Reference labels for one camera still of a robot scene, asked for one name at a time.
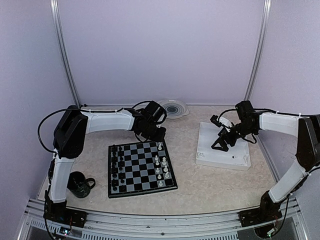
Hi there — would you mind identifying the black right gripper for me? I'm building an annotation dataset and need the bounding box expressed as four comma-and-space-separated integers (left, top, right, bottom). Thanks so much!
211, 121, 257, 152

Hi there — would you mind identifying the white plastic tray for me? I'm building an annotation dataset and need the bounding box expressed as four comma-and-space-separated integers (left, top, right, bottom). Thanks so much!
195, 122, 251, 171

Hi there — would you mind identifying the black and grey chessboard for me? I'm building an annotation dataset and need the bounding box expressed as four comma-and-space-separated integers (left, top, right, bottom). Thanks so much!
107, 141, 178, 199

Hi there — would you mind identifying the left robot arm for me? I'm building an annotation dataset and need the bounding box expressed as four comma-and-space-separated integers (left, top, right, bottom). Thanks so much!
46, 100, 167, 223

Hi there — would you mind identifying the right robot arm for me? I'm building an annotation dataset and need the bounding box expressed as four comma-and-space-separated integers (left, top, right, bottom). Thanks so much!
210, 100, 320, 222

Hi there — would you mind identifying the grey swirl ceramic plate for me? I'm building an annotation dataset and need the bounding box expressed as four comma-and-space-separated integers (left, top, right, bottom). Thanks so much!
157, 100, 190, 120

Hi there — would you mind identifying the black mug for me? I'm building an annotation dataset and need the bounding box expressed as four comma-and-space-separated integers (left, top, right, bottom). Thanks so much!
67, 171, 96, 199

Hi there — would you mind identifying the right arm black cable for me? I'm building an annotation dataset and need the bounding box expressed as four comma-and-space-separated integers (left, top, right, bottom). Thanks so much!
218, 108, 238, 121

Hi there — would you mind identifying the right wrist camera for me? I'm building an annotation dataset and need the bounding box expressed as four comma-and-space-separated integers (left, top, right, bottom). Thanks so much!
210, 115, 233, 132

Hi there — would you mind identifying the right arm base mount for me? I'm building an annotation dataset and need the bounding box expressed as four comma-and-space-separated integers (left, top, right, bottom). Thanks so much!
238, 207, 283, 228

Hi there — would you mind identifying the aluminium front rail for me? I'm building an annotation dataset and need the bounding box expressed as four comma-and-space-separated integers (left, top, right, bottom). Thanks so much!
13, 198, 311, 240

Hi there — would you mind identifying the right aluminium frame post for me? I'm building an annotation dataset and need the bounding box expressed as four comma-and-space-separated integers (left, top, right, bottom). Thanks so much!
244, 0, 272, 101

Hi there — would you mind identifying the aluminium frame post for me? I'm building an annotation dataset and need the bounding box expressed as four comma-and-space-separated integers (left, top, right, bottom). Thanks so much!
50, 0, 81, 107
244, 0, 272, 101

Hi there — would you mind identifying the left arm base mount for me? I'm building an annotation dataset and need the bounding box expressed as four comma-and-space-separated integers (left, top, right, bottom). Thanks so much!
43, 205, 87, 228

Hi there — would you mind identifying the left aluminium frame post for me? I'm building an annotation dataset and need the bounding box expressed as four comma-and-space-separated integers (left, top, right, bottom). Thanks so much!
50, 0, 81, 107

